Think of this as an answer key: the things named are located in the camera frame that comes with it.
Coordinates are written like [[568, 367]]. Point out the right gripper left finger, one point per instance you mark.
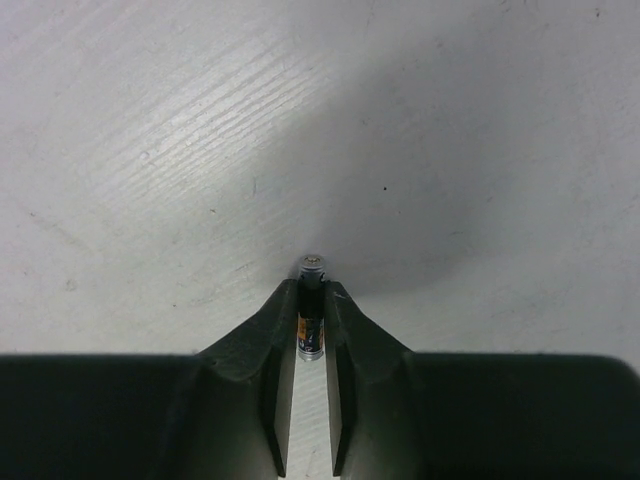
[[222, 413]]

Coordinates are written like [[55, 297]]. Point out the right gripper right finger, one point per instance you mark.
[[400, 414]]

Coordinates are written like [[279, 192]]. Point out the dark single battery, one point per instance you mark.
[[310, 324]]

